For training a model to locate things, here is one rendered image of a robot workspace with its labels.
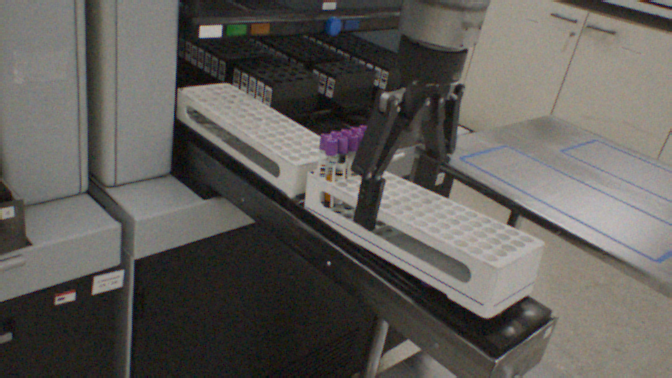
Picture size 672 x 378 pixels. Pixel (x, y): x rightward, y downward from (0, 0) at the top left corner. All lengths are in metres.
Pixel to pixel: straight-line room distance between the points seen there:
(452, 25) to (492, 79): 2.72
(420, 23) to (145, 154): 0.51
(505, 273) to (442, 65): 0.23
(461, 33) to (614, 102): 2.47
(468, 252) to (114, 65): 0.54
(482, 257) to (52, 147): 0.58
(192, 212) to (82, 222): 0.16
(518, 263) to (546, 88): 2.58
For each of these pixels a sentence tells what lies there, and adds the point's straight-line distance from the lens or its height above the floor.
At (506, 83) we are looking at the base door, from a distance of 3.35.
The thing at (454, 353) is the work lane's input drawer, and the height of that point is 0.78.
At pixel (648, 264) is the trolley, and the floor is 0.82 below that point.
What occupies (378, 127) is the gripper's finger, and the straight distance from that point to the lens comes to 0.69.
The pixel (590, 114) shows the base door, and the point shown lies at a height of 0.39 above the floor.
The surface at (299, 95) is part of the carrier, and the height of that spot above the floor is 0.85.
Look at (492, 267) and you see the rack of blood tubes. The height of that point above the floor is 0.89.
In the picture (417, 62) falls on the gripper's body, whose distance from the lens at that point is 0.69.
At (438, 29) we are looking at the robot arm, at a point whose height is 1.09.
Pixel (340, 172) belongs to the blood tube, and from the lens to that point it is 0.82.
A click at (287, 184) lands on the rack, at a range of 0.86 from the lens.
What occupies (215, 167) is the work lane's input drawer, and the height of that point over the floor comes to 0.80.
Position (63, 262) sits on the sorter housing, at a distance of 0.92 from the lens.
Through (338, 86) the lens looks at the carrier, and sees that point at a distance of 1.20.
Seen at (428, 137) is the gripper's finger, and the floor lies 0.95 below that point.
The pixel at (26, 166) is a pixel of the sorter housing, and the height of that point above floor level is 0.80.
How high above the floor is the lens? 1.23
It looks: 27 degrees down
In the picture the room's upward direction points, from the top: 11 degrees clockwise
